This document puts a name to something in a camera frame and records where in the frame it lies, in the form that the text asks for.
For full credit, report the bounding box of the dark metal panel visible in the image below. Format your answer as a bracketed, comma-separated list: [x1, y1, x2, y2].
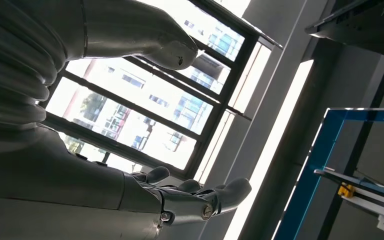
[304, 0, 384, 57]

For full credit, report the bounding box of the black metal post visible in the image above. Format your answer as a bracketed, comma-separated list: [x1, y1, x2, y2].
[316, 54, 384, 240]

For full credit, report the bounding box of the dark window frame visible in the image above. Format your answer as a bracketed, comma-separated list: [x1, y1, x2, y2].
[41, 0, 284, 181]

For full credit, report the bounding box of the blue metal frame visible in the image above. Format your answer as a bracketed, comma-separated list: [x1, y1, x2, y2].
[273, 107, 384, 240]

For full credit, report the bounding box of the white rail with yellow clip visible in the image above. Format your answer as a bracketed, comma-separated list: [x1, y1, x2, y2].
[313, 167, 384, 234]

